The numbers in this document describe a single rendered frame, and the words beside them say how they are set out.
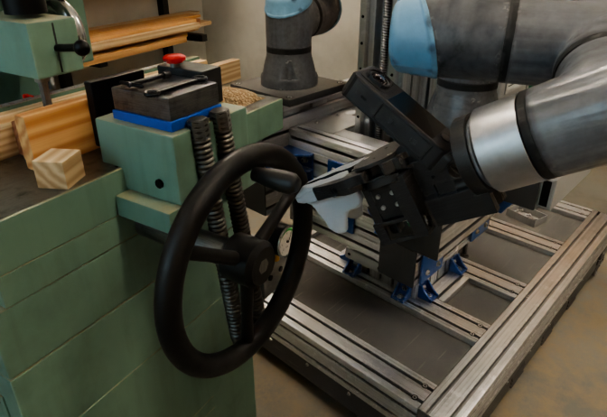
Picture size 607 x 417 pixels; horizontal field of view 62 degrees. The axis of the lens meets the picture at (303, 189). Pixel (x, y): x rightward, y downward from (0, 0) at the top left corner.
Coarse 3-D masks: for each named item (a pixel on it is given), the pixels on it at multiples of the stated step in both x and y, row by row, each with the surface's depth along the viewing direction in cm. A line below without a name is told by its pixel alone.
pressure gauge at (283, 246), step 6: (276, 228) 92; (282, 228) 92; (288, 228) 93; (276, 234) 91; (282, 234) 91; (288, 234) 93; (270, 240) 91; (276, 240) 91; (282, 240) 92; (276, 246) 91; (282, 246) 92; (288, 246) 94; (276, 252) 92; (282, 252) 93; (276, 258) 96
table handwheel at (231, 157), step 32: (224, 160) 53; (256, 160) 56; (288, 160) 62; (192, 192) 50; (192, 224) 49; (192, 256) 51; (224, 256) 56; (256, 256) 58; (288, 256) 72; (160, 288) 49; (288, 288) 71; (160, 320) 50; (192, 352) 54; (224, 352) 62; (256, 352) 66
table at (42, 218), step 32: (256, 128) 87; (96, 160) 66; (0, 192) 58; (32, 192) 58; (64, 192) 58; (96, 192) 61; (128, 192) 65; (224, 192) 68; (0, 224) 52; (32, 224) 55; (64, 224) 59; (96, 224) 63; (160, 224) 61; (0, 256) 53; (32, 256) 56
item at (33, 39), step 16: (0, 16) 66; (16, 16) 66; (32, 16) 66; (48, 16) 66; (64, 16) 66; (0, 32) 64; (16, 32) 62; (32, 32) 62; (48, 32) 64; (64, 32) 65; (0, 48) 66; (16, 48) 64; (32, 48) 62; (48, 48) 64; (0, 64) 67; (16, 64) 65; (32, 64) 63; (48, 64) 64; (64, 64) 66; (80, 64) 68; (48, 80) 69
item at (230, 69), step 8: (216, 64) 99; (224, 64) 100; (232, 64) 102; (224, 72) 101; (232, 72) 103; (224, 80) 101; (232, 80) 103; (0, 128) 66; (8, 128) 66; (0, 136) 65; (8, 136) 66; (0, 144) 66; (8, 144) 67; (16, 144) 68; (0, 152) 66; (8, 152) 67; (16, 152) 68; (0, 160) 66
